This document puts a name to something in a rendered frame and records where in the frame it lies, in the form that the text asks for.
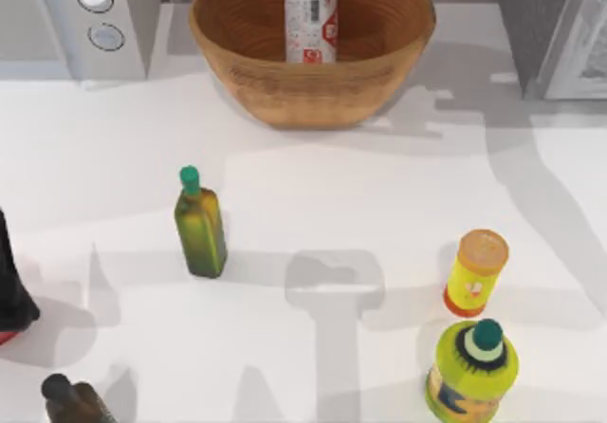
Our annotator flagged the yellow can with orange lid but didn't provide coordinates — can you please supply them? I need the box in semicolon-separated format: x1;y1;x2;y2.
442;228;510;319

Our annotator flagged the brown bottle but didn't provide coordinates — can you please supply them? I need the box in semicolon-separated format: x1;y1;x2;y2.
41;373;120;423

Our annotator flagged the red and white can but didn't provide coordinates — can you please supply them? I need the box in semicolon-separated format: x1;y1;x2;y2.
284;0;340;66

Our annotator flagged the yellow-green bottle with green cap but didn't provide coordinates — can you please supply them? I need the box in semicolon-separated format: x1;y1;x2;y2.
423;318;522;423

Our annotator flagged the pale microwave oven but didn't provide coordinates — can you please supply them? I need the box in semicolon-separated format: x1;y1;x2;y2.
0;0;166;83

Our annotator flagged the wooden basket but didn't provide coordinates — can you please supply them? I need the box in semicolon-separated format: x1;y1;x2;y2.
189;0;437;132

